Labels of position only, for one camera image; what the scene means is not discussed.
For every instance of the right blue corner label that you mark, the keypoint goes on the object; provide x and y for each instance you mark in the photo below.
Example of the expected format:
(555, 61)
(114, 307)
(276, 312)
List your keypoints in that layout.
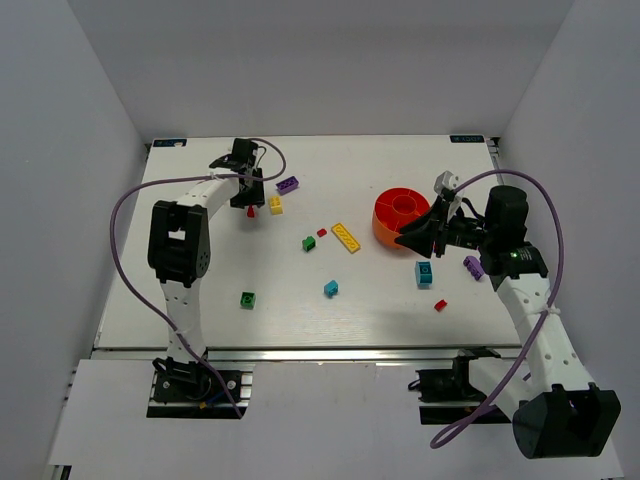
(464, 139)

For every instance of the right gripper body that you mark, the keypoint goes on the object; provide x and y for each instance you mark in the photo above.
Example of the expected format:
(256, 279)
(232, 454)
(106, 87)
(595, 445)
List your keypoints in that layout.
(440, 236)

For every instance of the purple lego brick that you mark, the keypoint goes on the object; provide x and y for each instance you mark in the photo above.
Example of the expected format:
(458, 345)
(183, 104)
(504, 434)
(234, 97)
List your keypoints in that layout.
(287, 185)
(474, 267)

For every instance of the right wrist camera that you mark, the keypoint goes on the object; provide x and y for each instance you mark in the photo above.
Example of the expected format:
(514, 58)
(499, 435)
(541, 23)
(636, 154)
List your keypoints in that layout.
(448, 187)

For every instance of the green lego brick centre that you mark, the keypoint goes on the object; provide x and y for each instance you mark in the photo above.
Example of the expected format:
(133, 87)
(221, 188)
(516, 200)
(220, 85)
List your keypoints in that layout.
(308, 243)

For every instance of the yellow square lego brick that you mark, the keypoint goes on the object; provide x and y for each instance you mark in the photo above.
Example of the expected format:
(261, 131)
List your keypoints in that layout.
(275, 205)

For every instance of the blue corner label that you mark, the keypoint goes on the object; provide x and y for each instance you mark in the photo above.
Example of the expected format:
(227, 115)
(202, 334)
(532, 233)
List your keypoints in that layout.
(464, 139)
(169, 143)

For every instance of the orange divided round container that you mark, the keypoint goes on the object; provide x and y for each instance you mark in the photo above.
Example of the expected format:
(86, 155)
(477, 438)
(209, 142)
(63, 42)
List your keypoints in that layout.
(393, 209)

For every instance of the light blue small lego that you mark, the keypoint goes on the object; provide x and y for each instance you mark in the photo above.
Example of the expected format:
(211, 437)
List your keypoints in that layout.
(331, 288)

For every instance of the yellow long lego plate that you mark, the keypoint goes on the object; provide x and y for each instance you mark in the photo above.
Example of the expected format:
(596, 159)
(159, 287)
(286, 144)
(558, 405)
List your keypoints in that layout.
(345, 238)

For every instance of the left blue corner label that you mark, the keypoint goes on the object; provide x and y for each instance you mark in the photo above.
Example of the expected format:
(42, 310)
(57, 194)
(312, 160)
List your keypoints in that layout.
(169, 143)

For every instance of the purple lego brick far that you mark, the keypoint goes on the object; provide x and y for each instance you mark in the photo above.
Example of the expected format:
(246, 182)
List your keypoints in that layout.
(287, 185)

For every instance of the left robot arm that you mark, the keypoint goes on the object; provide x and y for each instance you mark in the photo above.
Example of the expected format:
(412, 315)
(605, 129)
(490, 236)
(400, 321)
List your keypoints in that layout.
(179, 252)

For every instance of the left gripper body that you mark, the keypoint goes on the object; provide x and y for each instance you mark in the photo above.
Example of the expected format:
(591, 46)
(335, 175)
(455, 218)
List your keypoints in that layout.
(247, 198)

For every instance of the green lego brick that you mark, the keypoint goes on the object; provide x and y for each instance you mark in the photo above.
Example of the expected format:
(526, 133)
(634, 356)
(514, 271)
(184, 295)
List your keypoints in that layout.
(308, 243)
(248, 300)

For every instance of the teal rounded lego brick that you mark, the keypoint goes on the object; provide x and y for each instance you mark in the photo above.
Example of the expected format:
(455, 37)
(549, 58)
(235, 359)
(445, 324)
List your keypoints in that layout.
(423, 274)

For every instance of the aluminium front rail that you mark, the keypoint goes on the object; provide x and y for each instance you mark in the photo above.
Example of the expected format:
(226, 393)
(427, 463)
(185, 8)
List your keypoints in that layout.
(306, 355)

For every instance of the purple lego brick right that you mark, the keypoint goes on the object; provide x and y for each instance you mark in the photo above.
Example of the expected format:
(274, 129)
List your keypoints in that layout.
(474, 267)

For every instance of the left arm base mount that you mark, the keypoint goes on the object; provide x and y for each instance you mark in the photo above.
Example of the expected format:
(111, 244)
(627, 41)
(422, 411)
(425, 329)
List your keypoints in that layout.
(191, 391)

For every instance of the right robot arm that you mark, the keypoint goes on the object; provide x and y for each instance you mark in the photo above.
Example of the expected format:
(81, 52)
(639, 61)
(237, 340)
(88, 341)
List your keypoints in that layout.
(555, 408)

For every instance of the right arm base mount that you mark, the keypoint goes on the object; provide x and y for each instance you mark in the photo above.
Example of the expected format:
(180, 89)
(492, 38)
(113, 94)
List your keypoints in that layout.
(445, 394)

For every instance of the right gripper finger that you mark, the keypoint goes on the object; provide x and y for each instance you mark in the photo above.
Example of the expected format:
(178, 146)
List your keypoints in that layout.
(420, 241)
(436, 215)

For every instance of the green lego brick near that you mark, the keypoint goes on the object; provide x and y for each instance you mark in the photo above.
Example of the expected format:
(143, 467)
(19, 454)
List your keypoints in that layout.
(248, 300)

